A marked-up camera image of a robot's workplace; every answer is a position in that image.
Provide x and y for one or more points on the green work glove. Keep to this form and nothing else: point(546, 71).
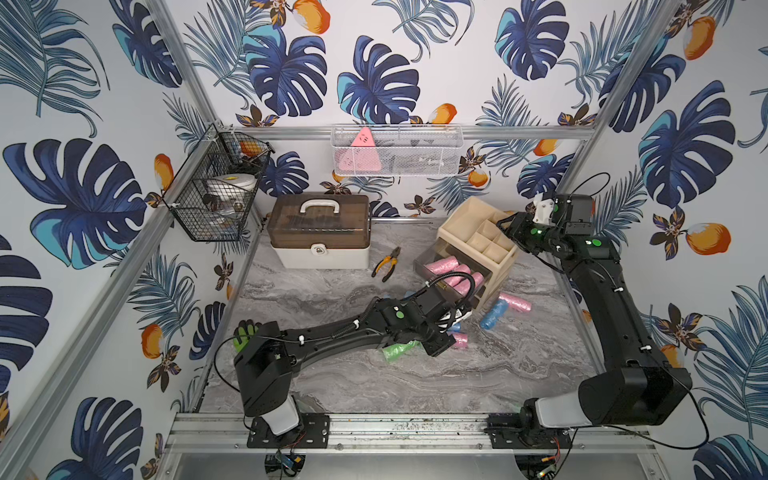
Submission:
point(243, 333)

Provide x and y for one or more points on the white tape roll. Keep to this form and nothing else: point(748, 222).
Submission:
point(226, 186)

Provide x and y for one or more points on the black wire basket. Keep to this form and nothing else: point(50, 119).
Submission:
point(213, 195)

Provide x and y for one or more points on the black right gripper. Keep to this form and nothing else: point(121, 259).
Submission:
point(519, 224)

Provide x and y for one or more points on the pink roll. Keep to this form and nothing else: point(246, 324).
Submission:
point(442, 266)
point(515, 302)
point(465, 286)
point(461, 271)
point(461, 340)

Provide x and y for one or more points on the yellow black pliers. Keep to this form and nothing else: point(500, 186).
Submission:
point(389, 264)

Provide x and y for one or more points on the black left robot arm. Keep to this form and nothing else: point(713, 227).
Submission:
point(272, 357)

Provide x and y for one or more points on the pink triangle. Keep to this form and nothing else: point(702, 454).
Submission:
point(361, 156)

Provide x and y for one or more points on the green roll lower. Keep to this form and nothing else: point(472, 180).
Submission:
point(394, 352)

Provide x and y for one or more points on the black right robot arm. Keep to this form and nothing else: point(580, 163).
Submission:
point(638, 386)

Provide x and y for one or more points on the brown lidded storage box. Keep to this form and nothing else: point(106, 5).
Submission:
point(321, 231)

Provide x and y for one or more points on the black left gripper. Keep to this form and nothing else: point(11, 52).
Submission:
point(441, 318)

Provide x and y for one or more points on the beige drawer organizer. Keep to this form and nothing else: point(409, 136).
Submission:
point(471, 231)

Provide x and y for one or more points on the clear wall tray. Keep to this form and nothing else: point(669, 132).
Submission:
point(407, 150)

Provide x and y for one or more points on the clear top drawer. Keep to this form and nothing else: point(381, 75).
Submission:
point(448, 284)

